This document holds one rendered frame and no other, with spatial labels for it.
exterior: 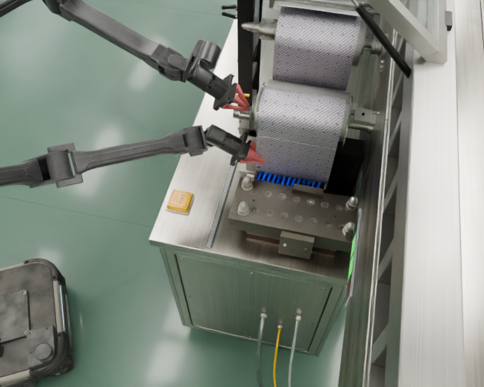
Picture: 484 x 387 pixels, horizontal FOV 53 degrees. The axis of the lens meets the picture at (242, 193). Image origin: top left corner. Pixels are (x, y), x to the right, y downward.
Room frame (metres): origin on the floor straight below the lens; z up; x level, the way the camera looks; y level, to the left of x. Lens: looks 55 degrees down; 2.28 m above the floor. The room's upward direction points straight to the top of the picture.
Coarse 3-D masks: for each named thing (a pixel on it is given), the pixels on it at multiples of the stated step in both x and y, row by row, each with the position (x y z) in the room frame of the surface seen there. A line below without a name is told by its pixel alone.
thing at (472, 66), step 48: (480, 0) 1.26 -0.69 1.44; (480, 48) 1.04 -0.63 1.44; (384, 96) 0.91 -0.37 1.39; (480, 96) 0.86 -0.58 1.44; (384, 144) 0.71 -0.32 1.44; (480, 144) 0.71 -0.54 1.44; (480, 192) 0.58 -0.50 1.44; (480, 240) 0.46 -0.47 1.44; (480, 288) 0.36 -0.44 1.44; (480, 336) 0.27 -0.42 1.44; (480, 384) 0.19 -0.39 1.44
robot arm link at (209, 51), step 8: (200, 40) 1.12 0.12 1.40; (200, 48) 1.10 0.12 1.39; (208, 48) 1.09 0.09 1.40; (216, 48) 1.10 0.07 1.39; (176, 56) 1.05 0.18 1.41; (192, 56) 1.07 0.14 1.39; (200, 56) 1.07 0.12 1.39; (208, 56) 1.07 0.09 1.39; (216, 56) 1.08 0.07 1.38; (176, 64) 1.03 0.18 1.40; (184, 64) 1.03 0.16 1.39; (184, 72) 1.02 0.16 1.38; (184, 80) 1.04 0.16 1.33
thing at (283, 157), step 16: (272, 144) 0.94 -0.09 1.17; (288, 144) 0.93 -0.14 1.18; (304, 144) 0.92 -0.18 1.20; (272, 160) 0.94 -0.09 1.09; (288, 160) 0.93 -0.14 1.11; (304, 160) 0.92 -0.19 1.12; (320, 160) 0.90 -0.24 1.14; (288, 176) 0.93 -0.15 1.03; (304, 176) 0.91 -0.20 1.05; (320, 176) 0.90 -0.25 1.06
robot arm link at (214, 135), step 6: (210, 126) 1.00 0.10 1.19; (216, 126) 0.99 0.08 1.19; (204, 132) 0.99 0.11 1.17; (210, 132) 0.97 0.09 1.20; (216, 132) 0.97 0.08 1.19; (222, 132) 0.98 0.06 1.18; (210, 138) 0.96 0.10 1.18; (216, 138) 0.96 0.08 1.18; (222, 138) 0.96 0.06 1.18; (216, 144) 0.95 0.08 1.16
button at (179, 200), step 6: (174, 192) 0.94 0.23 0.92; (180, 192) 0.94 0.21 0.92; (186, 192) 0.94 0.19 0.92; (174, 198) 0.91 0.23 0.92; (180, 198) 0.91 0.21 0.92; (186, 198) 0.91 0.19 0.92; (168, 204) 0.89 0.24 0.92; (174, 204) 0.89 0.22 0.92; (180, 204) 0.89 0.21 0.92; (186, 204) 0.89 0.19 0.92; (180, 210) 0.87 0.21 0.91; (186, 210) 0.87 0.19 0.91
